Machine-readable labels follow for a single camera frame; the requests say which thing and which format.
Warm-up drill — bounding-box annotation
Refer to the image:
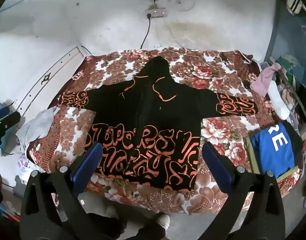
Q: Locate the person's right shoe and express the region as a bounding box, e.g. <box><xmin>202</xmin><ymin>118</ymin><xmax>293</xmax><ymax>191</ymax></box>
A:
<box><xmin>156</xmin><ymin>213</ymin><xmax>171</xmax><ymax>230</ymax></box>

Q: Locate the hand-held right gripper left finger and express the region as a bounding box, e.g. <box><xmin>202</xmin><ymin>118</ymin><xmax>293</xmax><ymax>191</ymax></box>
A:
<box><xmin>20</xmin><ymin>142</ymin><xmax>103</xmax><ymax>240</ymax></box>

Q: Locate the floral blanket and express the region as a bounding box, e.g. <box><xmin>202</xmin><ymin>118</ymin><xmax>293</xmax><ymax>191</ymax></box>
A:
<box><xmin>27</xmin><ymin>47</ymin><xmax>304</xmax><ymax>215</ymax></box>

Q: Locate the pink cloth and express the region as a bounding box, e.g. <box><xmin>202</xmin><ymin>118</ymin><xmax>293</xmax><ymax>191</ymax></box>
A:
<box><xmin>250</xmin><ymin>63</ymin><xmax>282</xmax><ymax>97</ymax></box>

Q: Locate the person's right leg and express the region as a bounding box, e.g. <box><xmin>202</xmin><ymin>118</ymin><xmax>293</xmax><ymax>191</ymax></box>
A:
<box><xmin>136</xmin><ymin>217</ymin><xmax>166</xmax><ymax>240</ymax></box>

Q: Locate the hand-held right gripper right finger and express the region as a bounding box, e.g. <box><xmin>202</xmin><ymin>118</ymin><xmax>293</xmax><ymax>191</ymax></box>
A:
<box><xmin>200</xmin><ymin>142</ymin><xmax>286</xmax><ymax>240</ymax></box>

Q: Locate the folded olive green garment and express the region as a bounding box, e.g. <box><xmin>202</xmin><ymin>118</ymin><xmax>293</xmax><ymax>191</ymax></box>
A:
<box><xmin>245</xmin><ymin>136</ymin><xmax>302</xmax><ymax>183</ymax></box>

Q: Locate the blue mosquito net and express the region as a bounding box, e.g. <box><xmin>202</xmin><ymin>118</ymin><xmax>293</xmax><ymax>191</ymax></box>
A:
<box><xmin>275</xmin><ymin>12</ymin><xmax>306</xmax><ymax>85</ymax></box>

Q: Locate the folded blue shirt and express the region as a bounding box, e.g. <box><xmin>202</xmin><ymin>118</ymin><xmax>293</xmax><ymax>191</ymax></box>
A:
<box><xmin>251</xmin><ymin>122</ymin><xmax>295</xmax><ymax>172</ymax></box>

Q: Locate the person's shoe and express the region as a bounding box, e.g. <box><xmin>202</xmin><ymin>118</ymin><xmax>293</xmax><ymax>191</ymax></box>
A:
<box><xmin>105</xmin><ymin>206</ymin><xmax>118</xmax><ymax>218</ymax></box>
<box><xmin>156</xmin><ymin>213</ymin><xmax>171</xmax><ymax>230</ymax></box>

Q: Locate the white bed board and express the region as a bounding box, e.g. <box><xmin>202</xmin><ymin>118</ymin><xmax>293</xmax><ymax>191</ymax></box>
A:
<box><xmin>17</xmin><ymin>45</ymin><xmax>92</xmax><ymax>120</ymax></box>

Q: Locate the person's leg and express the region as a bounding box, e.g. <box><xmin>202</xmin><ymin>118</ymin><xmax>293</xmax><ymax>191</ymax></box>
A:
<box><xmin>87</xmin><ymin>212</ymin><xmax>127</xmax><ymax>240</ymax></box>
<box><xmin>136</xmin><ymin>217</ymin><xmax>166</xmax><ymax>240</ymax></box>

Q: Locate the person's left leg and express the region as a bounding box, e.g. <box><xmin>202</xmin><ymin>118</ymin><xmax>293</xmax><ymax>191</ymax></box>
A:
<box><xmin>87</xmin><ymin>212</ymin><xmax>127</xmax><ymax>240</ymax></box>

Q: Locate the grey metal bed post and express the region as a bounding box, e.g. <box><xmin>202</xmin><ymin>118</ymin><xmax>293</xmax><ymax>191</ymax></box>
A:
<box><xmin>265</xmin><ymin>0</ymin><xmax>287</xmax><ymax>63</ymax></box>

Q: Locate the person's left shoe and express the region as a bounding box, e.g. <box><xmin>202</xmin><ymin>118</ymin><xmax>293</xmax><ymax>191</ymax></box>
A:
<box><xmin>105</xmin><ymin>206</ymin><xmax>118</xmax><ymax>218</ymax></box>

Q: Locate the grey cloth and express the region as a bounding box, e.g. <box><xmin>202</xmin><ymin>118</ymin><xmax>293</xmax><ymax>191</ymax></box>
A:
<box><xmin>16</xmin><ymin>106</ymin><xmax>61</xmax><ymax>153</ymax></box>

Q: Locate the white cloth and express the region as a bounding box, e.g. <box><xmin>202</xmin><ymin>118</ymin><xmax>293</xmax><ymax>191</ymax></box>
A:
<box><xmin>268</xmin><ymin>81</ymin><xmax>290</xmax><ymax>120</ymax></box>

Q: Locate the black power cable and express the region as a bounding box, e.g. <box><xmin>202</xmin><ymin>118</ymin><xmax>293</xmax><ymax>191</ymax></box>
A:
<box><xmin>140</xmin><ymin>17</ymin><xmax>151</xmax><ymax>50</ymax></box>

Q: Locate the white power strip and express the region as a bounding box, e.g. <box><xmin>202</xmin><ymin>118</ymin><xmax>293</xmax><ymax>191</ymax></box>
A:
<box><xmin>146</xmin><ymin>8</ymin><xmax>166</xmax><ymax>19</ymax></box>

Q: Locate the thin white cable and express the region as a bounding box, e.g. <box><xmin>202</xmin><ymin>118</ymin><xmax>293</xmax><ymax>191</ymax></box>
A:
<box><xmin>165</xmin><ymin>25</ymin><xmax>223</xmax><ymax>68</ymax></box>

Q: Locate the black hoodie with orange print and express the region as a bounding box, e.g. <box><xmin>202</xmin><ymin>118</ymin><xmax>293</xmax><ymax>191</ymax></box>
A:
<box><xmin>58</xmin><ymin>56</ymin><xmax>258</xmax><ymax>192</ymax></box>

